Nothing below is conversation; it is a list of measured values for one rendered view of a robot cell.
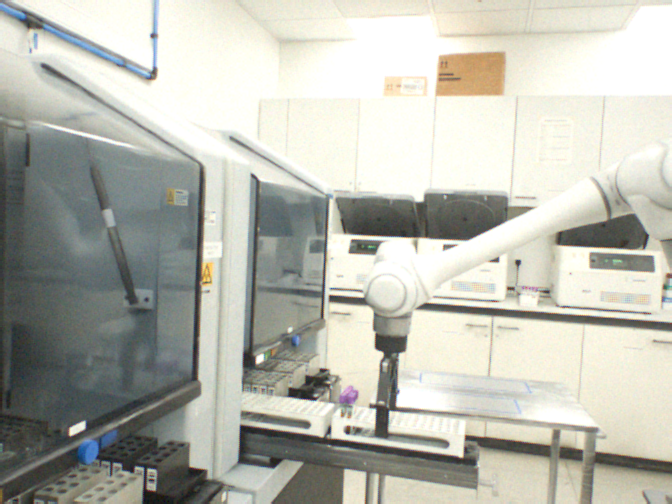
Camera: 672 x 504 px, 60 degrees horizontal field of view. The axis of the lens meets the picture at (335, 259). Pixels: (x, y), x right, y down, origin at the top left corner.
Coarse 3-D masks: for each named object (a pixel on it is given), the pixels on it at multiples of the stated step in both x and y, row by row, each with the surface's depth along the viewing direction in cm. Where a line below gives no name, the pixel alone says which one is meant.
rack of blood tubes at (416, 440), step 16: (336, 416) 134; (352, 416) 134; (368, 416) 135; (400, 416) 137; (416, 416) 138; (336, 432) 133; (352, 432) 134; (368, 432) 135; (400, 432) 139; (416, 432) 128; (432, 432) 127; (448, 432) 127; (464, 432) 127; (416, 448) 128; (432, 448) 127; (448, 448) 126
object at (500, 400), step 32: (416, 384) 183; (448, 384) 185; (480, 384) 187; (512, 384) 189; (544, 384) 191; (448, 416) 157; (480, 416) 156; (512, 416) 155; (544, 416) 156; (576, 416) 158; (384, 480) 204
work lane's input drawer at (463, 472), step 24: (240, 432) 137; (264, 432) 137; (288, 432) 135; (288, 456) 134; (312, 456) 133; (336, 456) 131; (360, 456) 130; (384, 456) 128; (408, 456) 128; (432, 456) 127; (456, 456) 126; (432, 480) 126; (456, 480) 125; (480, 480) 129
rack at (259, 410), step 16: (240, 400) 143; (256, 400) 144; (272, 400) 144; (288, 400) 145; (304, 400) 145; (240, 416) 141; (256, 416) 142; (272, 416) 147; (288, 416) 136; (304, 416) 135; (320, 416) 134; (304, 432) 135; (320, 432) 134
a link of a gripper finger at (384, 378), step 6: (390, 366) 127; (390, 372) 128; (378, 378) 128; (384, 378) 127; (378, 384) 127; (384, 384) 127; (378, 390) 127; (384, 390) 127; (378, 396) 127; (384, 396) 126
